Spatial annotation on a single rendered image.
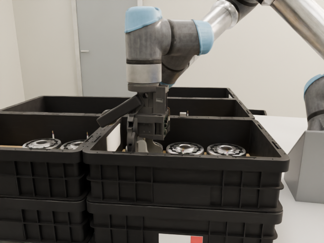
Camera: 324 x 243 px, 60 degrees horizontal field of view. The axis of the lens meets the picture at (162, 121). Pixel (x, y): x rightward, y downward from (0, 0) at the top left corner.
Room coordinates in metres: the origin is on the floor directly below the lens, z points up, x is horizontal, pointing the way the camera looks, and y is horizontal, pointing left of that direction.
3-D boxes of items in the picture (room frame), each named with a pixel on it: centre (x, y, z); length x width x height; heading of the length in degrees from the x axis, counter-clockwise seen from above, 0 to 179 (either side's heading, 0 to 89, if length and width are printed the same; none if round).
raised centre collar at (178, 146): (0.71, -0.06, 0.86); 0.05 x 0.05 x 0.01
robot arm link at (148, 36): (0.61, 0.04, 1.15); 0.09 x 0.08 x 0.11; 114
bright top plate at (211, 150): (0.70, -0.17, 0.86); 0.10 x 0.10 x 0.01
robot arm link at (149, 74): (0.61, 0.04, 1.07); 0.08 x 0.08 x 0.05
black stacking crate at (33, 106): (0.98, 0.31, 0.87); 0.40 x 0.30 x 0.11; 84
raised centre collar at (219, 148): (0.70, -0.17, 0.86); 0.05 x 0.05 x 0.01
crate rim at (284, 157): (0.64, -0.05, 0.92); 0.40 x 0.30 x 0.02; 84
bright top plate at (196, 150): (0.71, -0.06, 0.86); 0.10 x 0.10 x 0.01
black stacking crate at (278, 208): (0.64, -0.05, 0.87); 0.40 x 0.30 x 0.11; 84
